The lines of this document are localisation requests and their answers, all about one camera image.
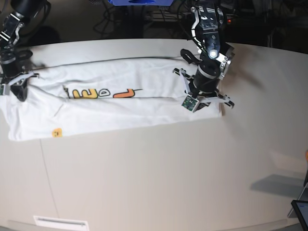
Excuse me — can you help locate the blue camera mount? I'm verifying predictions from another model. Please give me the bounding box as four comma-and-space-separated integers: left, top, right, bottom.
108, 0, 173, 6

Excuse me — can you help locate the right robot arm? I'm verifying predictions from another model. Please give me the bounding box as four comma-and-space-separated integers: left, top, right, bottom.
0, 0, 51, 79

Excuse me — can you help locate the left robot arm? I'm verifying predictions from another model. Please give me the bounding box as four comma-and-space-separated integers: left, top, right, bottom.
0, 0, 234, 112

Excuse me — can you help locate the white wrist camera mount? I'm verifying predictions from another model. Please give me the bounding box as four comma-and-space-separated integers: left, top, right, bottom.
173, 68, 234, 113
0, 71, 39, 96

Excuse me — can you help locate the white printed T-shirt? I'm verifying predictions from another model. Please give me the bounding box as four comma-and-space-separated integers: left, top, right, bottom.
0, 58, 221, 141

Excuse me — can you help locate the white power strip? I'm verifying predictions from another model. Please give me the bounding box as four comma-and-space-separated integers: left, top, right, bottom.
142, 11, 235, 26

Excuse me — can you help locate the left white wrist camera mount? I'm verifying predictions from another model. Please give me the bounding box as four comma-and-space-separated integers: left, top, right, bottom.
173, 68, 234, 113

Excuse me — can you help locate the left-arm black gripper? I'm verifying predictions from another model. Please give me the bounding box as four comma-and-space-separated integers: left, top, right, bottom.
180, 49, 220, 111

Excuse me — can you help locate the white paper label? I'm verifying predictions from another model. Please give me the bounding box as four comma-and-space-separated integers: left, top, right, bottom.
33, 216, 90, 231

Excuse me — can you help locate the laptop computer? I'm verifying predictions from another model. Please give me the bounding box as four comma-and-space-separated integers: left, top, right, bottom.
288, 173, 308, 231

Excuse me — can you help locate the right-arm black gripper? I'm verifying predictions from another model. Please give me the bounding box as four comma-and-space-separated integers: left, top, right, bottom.
0, 50, 33, 79

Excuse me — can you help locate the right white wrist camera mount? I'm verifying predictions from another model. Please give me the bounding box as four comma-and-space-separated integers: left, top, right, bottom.
0, 71, 39, 96

